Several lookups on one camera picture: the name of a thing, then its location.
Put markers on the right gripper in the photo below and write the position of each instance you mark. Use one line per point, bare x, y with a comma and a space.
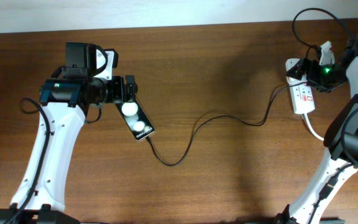
311, 76

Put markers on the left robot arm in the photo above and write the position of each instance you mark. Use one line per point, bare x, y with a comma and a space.
63, 106

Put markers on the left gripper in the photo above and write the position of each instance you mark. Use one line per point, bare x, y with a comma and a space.
119, 94

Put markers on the black Samsung Galaxy smartphone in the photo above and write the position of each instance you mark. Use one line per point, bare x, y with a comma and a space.
136, 119

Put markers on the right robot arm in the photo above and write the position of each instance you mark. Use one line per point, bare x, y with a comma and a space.
340, 157

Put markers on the white power strip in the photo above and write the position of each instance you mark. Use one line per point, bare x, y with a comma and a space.
301, 95

